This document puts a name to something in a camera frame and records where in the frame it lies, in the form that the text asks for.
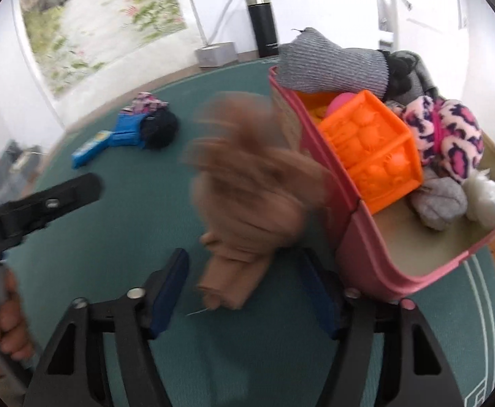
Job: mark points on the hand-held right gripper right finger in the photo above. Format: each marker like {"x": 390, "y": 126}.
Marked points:
{"x": 319, "y": 301}

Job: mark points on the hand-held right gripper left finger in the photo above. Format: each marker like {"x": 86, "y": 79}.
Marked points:
{"x": 169, "y": 301}

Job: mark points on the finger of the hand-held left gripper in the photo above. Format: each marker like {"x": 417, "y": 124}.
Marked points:
{"x": 56, "y": 203}

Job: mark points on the pink container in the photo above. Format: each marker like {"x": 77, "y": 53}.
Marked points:
{"x": 366, "y": 254}

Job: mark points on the brown cloth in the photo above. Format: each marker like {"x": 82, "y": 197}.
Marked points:
{"x": 251, "y": 186}

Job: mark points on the grey knotted sock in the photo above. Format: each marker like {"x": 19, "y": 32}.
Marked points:
{"x": 438, "y": 203}

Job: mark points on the orange soft cube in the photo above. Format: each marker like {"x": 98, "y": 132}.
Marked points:
{"x": 374, "y": 157}

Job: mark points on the white plastic bag ball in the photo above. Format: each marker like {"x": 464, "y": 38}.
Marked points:
{"x": 485, "y": 199}

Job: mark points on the pink leopard fleece sock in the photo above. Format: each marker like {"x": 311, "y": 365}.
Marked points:
{"x": 446, "y": 135}
{"x": 145, "y": 102}

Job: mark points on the person's left hand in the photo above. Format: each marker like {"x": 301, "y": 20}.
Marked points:
{"x": 16, "y": 335}

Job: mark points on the grey cabinet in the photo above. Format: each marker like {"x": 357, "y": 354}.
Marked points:
{"x": 18, "y": 157}

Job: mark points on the green table mat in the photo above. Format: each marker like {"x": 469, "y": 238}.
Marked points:
{"x": 116, "y": 220}

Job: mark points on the blue printed wipes packet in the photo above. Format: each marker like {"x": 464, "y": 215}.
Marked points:
{"x": 90, "y": 148}

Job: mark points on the blue ridged plastic pack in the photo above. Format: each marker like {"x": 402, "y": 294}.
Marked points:
{"x": 127, "y": 129}

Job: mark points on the black sock ball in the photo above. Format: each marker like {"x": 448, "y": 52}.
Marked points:
{"x": 160, "y": 129}

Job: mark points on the grey box device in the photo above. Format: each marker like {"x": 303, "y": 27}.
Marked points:
{"x": 215, "y": 55}

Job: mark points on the black thermos bottle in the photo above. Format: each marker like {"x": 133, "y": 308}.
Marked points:
{"x": 263, "y": 27}

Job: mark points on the white door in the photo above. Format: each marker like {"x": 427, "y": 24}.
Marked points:
{"x": 425, "y": 0}

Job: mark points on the lotus wall painting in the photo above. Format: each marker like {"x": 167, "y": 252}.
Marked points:
{"x": 103, "y": 21}

